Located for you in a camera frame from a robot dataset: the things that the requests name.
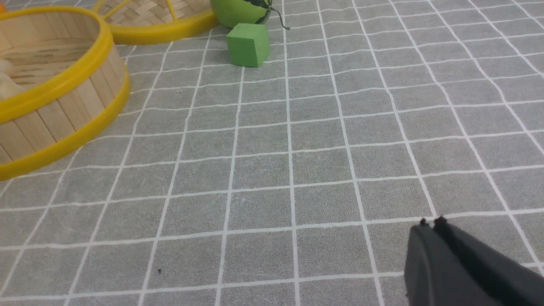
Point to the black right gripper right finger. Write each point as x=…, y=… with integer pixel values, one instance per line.
x=504, y=280

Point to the green foam cube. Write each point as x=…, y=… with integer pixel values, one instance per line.
x=248, y=45

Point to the cream white dumpling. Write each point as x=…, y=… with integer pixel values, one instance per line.
x=8, y=87

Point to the bamboo steamer tray yellow rim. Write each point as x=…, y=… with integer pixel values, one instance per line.
x=74, y=84

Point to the grey checked tablecloth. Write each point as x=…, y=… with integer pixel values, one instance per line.
x=295, y=183

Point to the green toy watermelon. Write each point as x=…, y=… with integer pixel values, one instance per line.
x=229, y=13

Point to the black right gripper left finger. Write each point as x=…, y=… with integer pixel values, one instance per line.
x=434, y=276

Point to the woven bamboo steamer lid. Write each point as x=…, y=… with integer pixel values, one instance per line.
x=147, y=22

